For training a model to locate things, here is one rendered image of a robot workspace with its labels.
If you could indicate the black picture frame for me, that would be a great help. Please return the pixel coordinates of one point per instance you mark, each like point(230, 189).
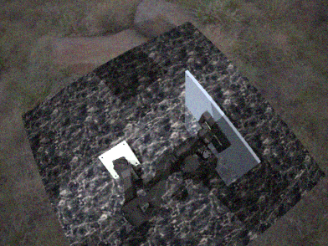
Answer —
point(219, 140)

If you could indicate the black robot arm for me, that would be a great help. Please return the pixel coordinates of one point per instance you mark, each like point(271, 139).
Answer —
point(179, 160)

